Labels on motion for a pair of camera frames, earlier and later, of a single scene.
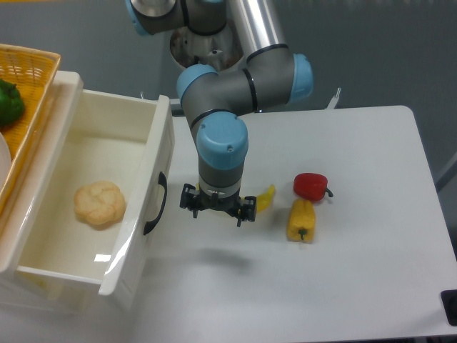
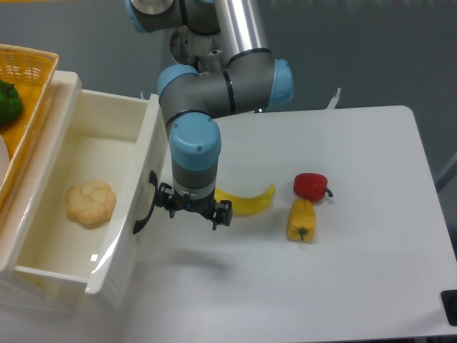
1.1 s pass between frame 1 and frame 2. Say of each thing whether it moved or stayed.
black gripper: moved
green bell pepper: stayed
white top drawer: stayed
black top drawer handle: moved
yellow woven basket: stayed
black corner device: stayed
